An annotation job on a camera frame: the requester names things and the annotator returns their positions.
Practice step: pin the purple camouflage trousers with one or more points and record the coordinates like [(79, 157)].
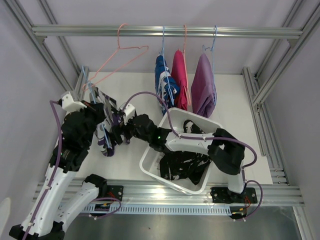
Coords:
[(114, 110)]

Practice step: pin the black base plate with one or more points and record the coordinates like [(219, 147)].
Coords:
[(222, 195), (113, 191)]

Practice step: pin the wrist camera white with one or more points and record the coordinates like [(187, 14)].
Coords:
[(126, 112), (69, 102)]

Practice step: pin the blue white patterned trousers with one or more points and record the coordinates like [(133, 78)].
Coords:
[(161, 85)]

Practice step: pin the right aluminium frame post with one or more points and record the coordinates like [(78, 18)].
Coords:
[(259, 85)]

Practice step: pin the aluminium hanging rail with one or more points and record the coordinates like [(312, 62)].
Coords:
[(59, 30)]

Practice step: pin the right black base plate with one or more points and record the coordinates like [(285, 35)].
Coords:
[(222, 195)]

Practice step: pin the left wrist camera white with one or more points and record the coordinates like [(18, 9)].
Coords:
[(69, 102)]

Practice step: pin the black white patterned trousers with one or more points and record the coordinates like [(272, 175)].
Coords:
[(178, 165)]

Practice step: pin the left aluminium frame post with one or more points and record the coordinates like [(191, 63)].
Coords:
[(18, 12)]

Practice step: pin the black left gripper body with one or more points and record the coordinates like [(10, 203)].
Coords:
[(96, 117)]

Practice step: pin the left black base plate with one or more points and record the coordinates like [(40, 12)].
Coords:
[(113, 191)]

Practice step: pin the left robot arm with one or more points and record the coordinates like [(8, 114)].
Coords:
[(46, 220)]

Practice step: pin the front aluminium rail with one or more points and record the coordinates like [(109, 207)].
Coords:
[(154, 193)]

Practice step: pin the white plastic basket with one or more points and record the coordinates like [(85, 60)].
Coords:
[(150, 160)]

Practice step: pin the magenta trousers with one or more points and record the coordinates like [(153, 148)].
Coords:
[(179, 74)]

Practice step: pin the aluminium frame post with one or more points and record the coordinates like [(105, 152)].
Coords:
[(259, 85), (18, 12)]

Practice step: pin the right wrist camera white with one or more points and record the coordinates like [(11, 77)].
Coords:
[(126, 112)]

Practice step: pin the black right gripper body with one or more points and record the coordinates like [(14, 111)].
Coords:
[(128, 130)]

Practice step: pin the slotted cable duct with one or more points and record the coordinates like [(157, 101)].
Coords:
[(148, 209)]

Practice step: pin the lilac purple trousers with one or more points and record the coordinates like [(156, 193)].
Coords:
[(203, 88)]

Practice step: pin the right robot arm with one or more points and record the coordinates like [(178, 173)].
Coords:
[(224, 150)]

